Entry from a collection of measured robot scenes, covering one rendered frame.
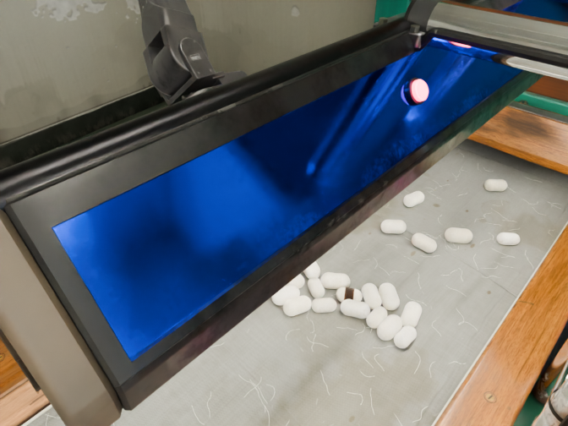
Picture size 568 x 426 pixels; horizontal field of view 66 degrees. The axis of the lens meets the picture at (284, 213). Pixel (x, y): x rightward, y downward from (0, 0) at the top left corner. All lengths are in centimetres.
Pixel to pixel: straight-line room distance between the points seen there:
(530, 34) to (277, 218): 14
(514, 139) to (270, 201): 69
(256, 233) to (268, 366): 36
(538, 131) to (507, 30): 59
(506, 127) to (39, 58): 213
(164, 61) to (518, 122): 56
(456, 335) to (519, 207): 30
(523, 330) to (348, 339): 20
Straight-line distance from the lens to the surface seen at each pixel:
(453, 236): 67
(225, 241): 15
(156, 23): 64
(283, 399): 49
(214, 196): 15
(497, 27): 24
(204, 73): 61
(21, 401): 54
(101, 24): 263
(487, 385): 52
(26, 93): 250
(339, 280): 57
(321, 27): 205
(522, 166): 92
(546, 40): 23
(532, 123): 82
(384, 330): 53
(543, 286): 64
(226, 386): 50
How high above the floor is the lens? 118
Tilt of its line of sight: 39 degrees down
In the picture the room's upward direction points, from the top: straight up
